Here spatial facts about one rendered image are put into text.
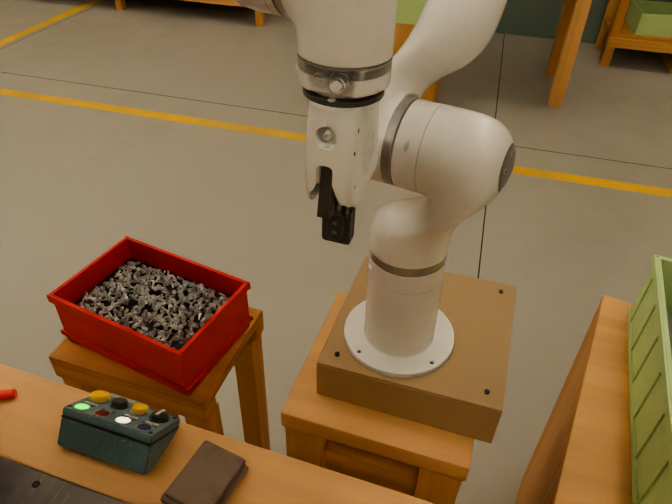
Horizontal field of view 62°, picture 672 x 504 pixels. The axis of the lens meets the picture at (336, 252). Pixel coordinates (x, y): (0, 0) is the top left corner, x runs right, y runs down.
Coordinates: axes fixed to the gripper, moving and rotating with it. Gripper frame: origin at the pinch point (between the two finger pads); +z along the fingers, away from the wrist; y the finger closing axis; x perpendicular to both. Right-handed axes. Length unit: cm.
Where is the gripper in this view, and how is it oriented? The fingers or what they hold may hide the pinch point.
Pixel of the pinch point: (338, 223)
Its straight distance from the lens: 60.8
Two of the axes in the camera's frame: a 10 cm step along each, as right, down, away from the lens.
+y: 3.1, -5.9, 7.5
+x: -9.5, -2.2, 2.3
